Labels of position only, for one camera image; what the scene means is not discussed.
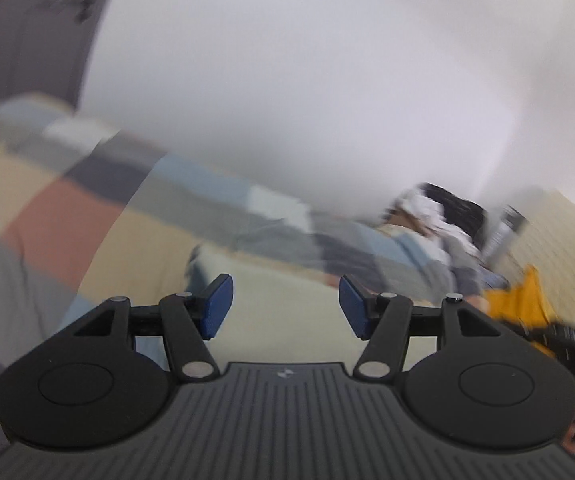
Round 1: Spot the white cloth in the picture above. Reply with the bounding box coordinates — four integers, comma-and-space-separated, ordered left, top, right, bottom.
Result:
387, 187, 473, 251

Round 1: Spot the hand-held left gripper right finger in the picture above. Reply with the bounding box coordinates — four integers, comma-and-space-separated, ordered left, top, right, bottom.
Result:
339, 274, 501, 381

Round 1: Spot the patchwork bed blanket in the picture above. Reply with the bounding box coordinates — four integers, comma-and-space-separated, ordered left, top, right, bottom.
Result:
0, 92, 493, 461

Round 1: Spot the grey blue cloth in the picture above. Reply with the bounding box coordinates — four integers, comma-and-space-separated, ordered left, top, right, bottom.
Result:
407, 232, 511, 306

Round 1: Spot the dark cylindrical object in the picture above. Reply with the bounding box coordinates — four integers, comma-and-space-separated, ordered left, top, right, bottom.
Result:
482, 206, 527, 266

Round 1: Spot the cream sweater with blue-grey stripes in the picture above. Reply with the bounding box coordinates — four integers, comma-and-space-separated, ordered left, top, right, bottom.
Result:
135, 244, 448, 367

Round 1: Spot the black cloth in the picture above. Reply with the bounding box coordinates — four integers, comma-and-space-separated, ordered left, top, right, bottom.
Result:
425, 183, 488, 256

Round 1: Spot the grey door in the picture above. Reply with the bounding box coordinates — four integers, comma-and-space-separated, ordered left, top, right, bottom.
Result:
0, 0, 128, 111

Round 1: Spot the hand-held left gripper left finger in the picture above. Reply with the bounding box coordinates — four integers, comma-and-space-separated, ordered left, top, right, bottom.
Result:
74, 273, 235, 382

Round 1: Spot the beige quilted panel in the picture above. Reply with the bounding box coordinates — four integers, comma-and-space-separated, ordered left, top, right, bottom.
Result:
477, 187, 575, 336

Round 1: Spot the yellow garment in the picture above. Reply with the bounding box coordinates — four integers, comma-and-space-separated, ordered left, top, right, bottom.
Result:
482, 265, 558, 356

